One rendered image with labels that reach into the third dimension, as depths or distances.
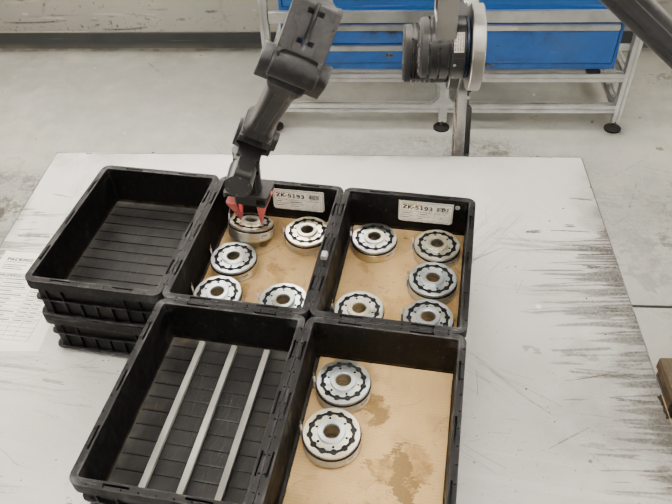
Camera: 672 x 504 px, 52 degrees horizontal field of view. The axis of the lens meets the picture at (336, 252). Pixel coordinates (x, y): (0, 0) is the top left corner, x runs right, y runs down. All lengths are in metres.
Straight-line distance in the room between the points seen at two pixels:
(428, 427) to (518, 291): 0.54
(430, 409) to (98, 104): 3.02
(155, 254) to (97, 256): 0.14
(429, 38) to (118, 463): 1.11
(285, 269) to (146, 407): 0.43
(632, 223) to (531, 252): 1.34
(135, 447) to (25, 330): 0.55
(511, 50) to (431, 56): 1.70
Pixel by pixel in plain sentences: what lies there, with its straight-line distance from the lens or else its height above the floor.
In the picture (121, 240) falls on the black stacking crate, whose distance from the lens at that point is 1.71.
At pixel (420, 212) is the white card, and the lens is 1.59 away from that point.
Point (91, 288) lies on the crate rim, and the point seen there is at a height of 0.93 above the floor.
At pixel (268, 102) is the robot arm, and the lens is 1.19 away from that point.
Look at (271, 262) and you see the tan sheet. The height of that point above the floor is 0.83.
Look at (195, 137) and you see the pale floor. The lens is 3.53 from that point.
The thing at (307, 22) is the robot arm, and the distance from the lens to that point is 1.06.
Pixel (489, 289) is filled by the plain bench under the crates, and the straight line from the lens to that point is 1.69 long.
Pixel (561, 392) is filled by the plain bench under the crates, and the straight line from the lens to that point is 1.53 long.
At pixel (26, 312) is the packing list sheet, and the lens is 1.81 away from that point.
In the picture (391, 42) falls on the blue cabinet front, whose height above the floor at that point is 0.45.
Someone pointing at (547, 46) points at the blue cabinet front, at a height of 0.43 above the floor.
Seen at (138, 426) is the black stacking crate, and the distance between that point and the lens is 1.34.
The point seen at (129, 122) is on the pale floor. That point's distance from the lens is 3.75.
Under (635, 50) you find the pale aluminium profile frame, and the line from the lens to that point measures 3.45.
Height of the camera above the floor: 1.91
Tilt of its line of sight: 43 degrees down
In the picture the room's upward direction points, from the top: 3 degrees counter-clockwise
